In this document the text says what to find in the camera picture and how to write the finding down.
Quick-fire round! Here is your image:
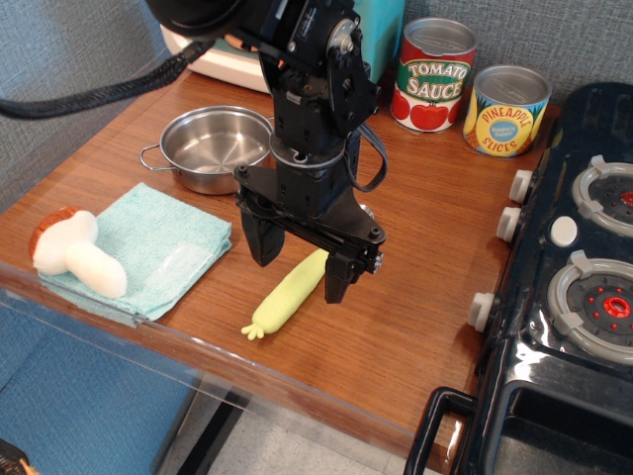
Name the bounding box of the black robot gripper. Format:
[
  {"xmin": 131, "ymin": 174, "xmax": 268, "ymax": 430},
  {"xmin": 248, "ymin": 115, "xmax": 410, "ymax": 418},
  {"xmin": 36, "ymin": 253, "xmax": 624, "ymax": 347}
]
[{"xmin": 233, "ymin": 133, "xmax": 387, "ymax": 304}]

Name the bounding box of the silver metal pot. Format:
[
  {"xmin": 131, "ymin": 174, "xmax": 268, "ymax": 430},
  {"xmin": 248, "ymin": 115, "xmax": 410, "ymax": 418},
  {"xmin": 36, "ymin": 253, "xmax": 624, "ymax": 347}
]
[{"xmin": 139, "ymin": 105, "xmax": 273, "ymax": 196}]

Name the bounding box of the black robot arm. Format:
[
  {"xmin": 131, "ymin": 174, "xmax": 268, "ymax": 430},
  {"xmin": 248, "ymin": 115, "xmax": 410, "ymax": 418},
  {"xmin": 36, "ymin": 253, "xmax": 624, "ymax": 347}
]
[{"xmin": 149, "ymin": 1, "xmax": 386, "ymax": 303}]

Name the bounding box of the light blue folded cloth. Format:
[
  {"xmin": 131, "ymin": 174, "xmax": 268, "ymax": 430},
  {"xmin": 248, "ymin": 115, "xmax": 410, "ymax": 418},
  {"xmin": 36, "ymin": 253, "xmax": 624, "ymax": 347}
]
[{"xmin": 39, "ymin": 183, "xmax": 231, "ymax": 327}]

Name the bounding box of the teal toy microwave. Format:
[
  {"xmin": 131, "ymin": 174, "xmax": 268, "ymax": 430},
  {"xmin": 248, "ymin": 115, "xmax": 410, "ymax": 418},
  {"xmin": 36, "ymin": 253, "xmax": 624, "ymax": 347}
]
[{"xmin": 147, "ymin": 1, "xmax": 405, "ymax": 92}]

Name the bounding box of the plush mushroom toy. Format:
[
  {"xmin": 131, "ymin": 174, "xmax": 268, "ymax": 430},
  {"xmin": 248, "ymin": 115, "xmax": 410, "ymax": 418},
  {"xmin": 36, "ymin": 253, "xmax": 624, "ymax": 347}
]
[{"xmin": 29, "ymin": 207, "xmax": 128, "ymax": 299}]

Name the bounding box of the tomato sauce can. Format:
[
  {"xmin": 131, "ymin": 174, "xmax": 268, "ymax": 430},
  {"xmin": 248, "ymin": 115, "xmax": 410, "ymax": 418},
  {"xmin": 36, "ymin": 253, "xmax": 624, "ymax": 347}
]
[{"xmin": 391, "ymin": 17, "xmax": 478, "ymax": 133}]

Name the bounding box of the pineapple slices can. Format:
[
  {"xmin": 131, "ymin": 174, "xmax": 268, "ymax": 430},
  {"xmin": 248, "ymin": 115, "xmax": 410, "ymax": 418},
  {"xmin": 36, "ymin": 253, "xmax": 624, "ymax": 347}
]
[{"xmin": 463, "ymin": 65, "xmax": 552, "ymax": 157}]

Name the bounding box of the clear acrylic table guard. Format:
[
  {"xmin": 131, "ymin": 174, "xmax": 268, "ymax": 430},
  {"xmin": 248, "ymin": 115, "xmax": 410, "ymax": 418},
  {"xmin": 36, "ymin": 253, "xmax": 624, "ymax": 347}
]
[{"xmin": 0, "ymin": 261, "xmax": 466, "ymax": 475}]

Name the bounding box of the black toy stove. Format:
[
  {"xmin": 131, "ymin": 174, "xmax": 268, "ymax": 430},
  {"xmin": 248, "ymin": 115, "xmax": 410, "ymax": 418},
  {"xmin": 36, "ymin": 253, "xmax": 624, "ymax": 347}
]
[{"xmin": 405, "ymin": 82, "xmax": 632, "ymax": 474}]

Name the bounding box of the spoon with green handle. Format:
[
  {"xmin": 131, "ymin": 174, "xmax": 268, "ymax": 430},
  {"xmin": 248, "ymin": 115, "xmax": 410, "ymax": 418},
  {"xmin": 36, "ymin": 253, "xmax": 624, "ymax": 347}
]
[{"xmin": 241, "ymin": 249, "xmax": 328, "ymax": 340}]

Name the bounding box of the black braided cable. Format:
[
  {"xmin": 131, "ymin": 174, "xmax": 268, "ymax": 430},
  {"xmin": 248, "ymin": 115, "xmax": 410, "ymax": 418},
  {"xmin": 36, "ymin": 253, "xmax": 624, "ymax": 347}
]
[{"xmin": 0, "ymin": 39, "xmax": 217, "ymax": 121}]

